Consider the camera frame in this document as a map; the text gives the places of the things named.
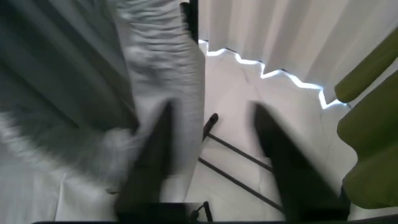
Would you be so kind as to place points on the pale grey trousers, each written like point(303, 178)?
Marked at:
point(77, 77)

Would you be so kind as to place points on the white curtain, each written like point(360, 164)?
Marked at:
point(280, 31)

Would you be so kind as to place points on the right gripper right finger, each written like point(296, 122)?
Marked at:
point(298, 186)

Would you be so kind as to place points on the green long-sleeved shirt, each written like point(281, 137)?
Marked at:
point(373, 155)

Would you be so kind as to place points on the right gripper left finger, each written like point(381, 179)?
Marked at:
point(149, 174)

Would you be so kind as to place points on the black clothes rack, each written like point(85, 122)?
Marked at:
point(236, 151)

